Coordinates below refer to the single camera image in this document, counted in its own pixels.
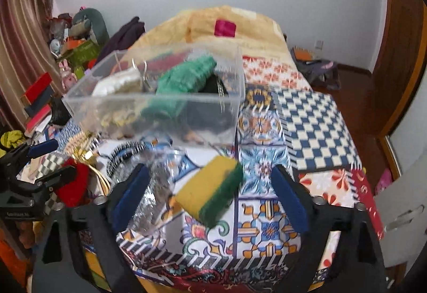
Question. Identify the gold ribbon bow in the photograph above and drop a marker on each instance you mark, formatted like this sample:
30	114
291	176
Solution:
81	148

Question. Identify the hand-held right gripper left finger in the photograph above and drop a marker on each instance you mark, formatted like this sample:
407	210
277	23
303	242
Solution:
131	193

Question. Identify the green knitted cloth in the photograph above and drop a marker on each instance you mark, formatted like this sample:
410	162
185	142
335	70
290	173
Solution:
185	76

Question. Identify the cream fabric piece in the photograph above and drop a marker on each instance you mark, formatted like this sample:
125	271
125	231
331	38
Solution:
115	83

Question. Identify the white wall outlet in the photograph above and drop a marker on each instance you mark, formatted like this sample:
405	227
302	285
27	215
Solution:
319	44

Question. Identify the yellow-green cloth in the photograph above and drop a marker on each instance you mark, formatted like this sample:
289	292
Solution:
10	140

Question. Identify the black plastic bag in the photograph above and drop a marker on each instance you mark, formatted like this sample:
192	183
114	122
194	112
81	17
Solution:
61	111

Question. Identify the pink bunny toy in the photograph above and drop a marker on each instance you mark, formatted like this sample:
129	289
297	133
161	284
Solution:
66	74

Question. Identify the clear plastic box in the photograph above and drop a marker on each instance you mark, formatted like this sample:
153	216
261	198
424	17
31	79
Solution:
150	106

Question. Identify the white cabinet door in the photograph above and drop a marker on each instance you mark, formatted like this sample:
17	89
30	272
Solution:
403	199

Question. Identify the green cardboard box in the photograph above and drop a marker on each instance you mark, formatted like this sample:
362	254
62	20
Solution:
81	53

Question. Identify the patchwork patterned blanket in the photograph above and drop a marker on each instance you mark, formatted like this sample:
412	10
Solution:
267	133

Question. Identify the crinkled silver plastic bag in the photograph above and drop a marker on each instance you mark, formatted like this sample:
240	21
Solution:
156	186

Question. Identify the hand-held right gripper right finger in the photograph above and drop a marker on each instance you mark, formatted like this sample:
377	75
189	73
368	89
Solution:
291	203

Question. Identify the striped brown curtain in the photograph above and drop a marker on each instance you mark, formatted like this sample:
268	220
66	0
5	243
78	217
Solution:
20	39

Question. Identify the yellow blanket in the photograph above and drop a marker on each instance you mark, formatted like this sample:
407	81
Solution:
200	26

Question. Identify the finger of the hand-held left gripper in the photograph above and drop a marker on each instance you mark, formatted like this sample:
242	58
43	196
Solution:
58	175
42	147

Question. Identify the red flat box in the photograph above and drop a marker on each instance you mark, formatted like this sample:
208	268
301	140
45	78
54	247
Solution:
36	88

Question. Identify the dark bag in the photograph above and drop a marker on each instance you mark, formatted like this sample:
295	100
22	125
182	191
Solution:
318	74

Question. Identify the black soft item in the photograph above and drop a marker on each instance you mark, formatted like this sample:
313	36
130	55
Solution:
213	84

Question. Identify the green plush toy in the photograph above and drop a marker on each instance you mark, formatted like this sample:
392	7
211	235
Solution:
95	21

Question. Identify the dark purple garment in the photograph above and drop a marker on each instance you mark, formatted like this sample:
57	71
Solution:
125	38

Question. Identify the brown wooden door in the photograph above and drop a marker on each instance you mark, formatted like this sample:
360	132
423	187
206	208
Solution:
400	46

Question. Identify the orange notebook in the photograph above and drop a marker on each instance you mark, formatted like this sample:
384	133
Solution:
304	53

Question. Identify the pink cloth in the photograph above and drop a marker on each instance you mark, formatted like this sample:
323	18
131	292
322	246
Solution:
225	28

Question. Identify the yellow and green sponge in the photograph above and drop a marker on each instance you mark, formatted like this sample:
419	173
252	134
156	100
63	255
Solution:
208	191

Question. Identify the red fluffy pompom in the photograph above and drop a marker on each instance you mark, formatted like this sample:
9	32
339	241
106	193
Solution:
75	184

